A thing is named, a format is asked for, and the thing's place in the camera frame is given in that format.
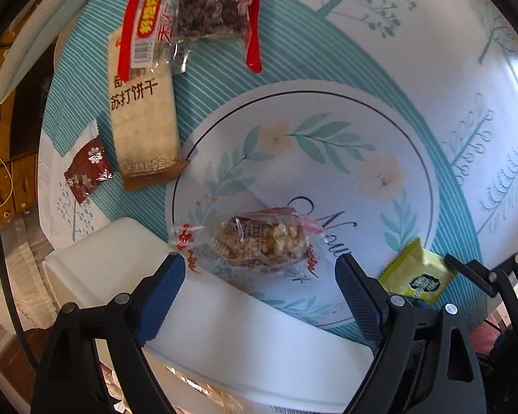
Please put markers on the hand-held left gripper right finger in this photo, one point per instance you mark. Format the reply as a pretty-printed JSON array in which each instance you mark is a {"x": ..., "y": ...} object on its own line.
[{"x": 356, "y": 297}]

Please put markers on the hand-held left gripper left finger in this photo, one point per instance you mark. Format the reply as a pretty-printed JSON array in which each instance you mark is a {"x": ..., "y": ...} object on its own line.
[{"x": 162, "y": 297}]

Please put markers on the green snack packet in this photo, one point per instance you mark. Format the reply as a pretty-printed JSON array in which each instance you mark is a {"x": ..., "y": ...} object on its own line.
[{"x": 414, "y": 278}]

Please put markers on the white plastic bin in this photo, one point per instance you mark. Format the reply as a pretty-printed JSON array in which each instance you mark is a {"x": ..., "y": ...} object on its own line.
[{"x": 241, "y": 336}]

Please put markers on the clear brown walnut cookie packet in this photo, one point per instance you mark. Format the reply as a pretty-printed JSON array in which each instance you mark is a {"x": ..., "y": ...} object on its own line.
[{"x": 254, "y": 241}]

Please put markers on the dark red snowflake candy packet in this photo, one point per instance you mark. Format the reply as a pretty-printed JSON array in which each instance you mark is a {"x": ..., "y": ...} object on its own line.
[{"x": 88, "y": 168}]

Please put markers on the beige cracker packet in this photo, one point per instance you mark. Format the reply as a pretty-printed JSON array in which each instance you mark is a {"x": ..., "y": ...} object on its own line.
[{"x": 142, "y": 138}]

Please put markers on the red-edged clear nut bar packet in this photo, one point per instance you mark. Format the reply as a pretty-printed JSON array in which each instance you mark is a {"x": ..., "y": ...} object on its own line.
[{"x": 207, "y": 8}]

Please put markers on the white lace cover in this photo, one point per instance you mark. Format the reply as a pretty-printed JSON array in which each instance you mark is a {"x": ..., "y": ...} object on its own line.
[{"x": 21, "y": 258}]

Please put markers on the wooden desk with drawers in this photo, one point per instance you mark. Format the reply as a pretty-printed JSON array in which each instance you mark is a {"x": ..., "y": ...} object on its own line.
[{"x": 0, "y": 172}]

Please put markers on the grey office chair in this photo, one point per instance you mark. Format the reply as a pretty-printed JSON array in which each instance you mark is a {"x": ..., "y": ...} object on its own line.
[{"x": 30, "y": 43}]

